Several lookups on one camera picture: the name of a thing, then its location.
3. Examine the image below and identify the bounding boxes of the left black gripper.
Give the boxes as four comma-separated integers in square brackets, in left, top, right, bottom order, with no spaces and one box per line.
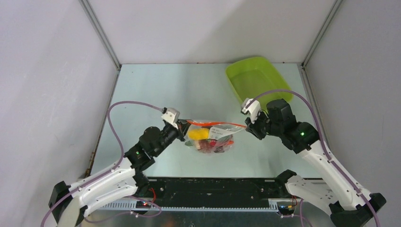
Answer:
[153,118,192,156]

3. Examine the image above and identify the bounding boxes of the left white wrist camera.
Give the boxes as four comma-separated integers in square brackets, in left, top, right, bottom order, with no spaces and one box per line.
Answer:
[161,107,180,129]

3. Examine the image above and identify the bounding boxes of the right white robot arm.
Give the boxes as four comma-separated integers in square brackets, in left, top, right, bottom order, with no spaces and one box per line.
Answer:
[241,98,386,227]

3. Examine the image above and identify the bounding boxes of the long green cucumber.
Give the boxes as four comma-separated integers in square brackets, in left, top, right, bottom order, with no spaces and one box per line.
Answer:
[184,140,196,147]

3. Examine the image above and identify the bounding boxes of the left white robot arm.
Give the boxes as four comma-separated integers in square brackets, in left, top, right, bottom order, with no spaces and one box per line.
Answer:
[49,119,190,227]

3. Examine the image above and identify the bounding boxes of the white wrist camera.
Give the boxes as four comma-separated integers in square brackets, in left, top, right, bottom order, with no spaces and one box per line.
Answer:
[241,98,262,123]
[161,107,180,129]

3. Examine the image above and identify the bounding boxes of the clear zip bag orange zipper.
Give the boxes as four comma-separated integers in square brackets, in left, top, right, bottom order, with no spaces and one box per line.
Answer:
[185,120,246,154]

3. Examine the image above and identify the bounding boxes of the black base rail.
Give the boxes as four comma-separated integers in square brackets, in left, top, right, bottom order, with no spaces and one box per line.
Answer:
[134,177,293,209]

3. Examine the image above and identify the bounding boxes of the yellow corn cob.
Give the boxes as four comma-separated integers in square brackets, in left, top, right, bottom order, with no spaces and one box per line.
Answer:
[187,128,209,140]

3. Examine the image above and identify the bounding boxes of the lime green plastic basin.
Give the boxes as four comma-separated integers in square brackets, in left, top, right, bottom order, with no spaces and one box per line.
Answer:
[225,56,291,104]

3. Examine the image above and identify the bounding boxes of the red chili pepper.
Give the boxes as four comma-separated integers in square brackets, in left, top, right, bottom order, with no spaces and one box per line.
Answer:
[198,140,234,153]

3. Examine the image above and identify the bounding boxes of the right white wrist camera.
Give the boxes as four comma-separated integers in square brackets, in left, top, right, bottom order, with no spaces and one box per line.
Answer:
[241,98,262,123]

